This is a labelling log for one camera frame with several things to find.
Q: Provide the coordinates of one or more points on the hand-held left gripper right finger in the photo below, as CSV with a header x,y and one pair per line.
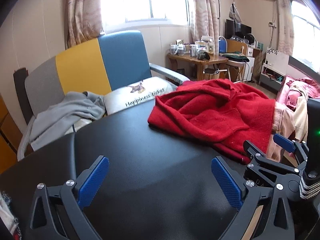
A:
x,y
226,185

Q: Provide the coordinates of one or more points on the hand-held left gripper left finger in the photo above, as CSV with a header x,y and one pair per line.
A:
x,y
93,180

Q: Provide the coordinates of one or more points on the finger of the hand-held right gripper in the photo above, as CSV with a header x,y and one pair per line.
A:
x,y
285,142
255,155

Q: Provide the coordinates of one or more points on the red knit sweater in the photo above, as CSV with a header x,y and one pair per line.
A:
x,y
210,112

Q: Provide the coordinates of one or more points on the pink knit sweater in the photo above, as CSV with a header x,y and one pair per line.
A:
x,y
282,122

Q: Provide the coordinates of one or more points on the pink bed blanket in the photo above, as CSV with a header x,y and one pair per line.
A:
x,y
297,90

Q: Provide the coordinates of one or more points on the grey low shelf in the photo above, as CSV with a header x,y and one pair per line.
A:
x,y
271,78

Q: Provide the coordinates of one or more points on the grey garment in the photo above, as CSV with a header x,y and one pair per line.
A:
x,y
65,115

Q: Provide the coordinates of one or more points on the white flower print board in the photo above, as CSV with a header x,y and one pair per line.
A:
x,y
276,60

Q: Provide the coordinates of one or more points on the white narrow cabinet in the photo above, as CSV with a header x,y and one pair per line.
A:
x,y
253,62

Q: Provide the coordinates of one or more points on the woven basket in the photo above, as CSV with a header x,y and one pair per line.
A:
x,y
211,74

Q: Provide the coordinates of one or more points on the orange wooden wardrobe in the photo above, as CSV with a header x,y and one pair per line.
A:
x,y
7,140

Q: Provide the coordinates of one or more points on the white printed pillow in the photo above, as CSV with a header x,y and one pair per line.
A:
x,y
140,93

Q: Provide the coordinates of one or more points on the green folded cloth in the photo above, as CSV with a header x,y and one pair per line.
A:
x,y
235,57

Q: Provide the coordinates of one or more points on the narrow bright window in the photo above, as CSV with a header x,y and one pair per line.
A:
x,y
306,30

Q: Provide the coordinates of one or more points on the chair with blue back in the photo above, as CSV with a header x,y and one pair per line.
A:
x,y
235,47

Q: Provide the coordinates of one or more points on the wooden side table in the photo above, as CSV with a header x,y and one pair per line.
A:
x,y
200,61

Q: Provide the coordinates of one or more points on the white desk fan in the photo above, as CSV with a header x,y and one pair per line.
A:
x,y
249,39

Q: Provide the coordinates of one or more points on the black rolled mat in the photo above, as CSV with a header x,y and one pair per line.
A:
x,y
21,92

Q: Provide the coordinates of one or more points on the beige patterned curtain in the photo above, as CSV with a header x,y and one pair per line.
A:
x,y
82,12
205,10
283,17

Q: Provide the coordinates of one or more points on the grey yellow blue sofa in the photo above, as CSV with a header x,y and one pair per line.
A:
x,y
120,60

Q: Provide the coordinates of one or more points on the black monitor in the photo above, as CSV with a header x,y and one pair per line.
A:
x,y
237,28

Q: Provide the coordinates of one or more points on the cluster of jars and tins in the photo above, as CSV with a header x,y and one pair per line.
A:
x,y
192,48

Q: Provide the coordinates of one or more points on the metal floor stand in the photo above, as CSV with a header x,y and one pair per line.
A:
x,y
219,10

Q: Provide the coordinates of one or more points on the wide bright window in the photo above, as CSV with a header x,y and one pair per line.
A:
x,y
147,0

